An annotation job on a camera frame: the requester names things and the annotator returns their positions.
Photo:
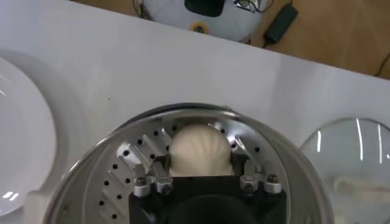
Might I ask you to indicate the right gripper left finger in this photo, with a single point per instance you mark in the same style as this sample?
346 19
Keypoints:
158 179

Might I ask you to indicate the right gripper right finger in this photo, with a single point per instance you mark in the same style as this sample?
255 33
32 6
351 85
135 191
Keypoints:
253 181

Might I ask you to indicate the white steamed baozi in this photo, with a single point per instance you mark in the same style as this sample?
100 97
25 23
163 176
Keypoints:
199 149

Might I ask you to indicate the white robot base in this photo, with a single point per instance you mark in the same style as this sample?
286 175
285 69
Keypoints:
170 15

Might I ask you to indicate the stainless steel steamer basket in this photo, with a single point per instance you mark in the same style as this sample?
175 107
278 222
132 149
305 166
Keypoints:
91 170

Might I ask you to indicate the steel steamer pot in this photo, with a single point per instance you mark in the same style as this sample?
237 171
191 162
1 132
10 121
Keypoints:
33 207

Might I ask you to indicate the white round plate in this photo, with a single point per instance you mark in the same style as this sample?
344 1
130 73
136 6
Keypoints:
24 137

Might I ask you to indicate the black power brick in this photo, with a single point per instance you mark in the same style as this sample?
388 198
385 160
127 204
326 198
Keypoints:
280 22

